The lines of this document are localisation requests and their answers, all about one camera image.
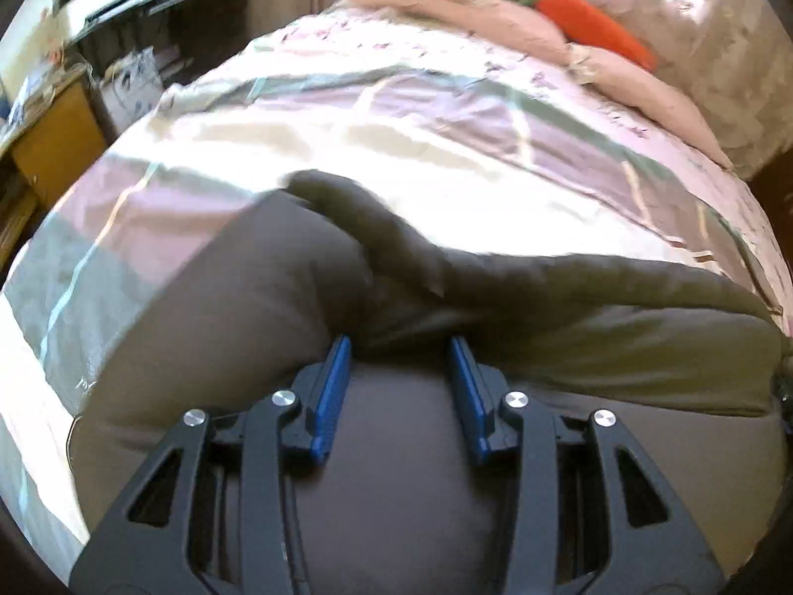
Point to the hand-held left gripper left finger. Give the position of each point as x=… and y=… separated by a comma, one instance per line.
x=331, y=403

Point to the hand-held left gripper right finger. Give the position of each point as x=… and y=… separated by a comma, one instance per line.
x=468, y=403

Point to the olive hooded puffer jacket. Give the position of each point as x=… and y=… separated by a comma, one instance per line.
x=396, y=508

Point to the patterned pink bed sheet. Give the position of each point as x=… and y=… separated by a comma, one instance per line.
x=402, y=105

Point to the pink pillow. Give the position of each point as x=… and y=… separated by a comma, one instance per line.
x=644, y=99
x=471, y=18

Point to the white floral computer tower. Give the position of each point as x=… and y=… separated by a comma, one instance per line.
x=133, y=83

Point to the yellow wooden cabinet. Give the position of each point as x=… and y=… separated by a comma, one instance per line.
x=52, y=142

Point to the orange carrot plush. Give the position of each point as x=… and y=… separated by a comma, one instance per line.
x=588, y=22

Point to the black computer desk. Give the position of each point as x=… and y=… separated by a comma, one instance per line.
x=186, y=12

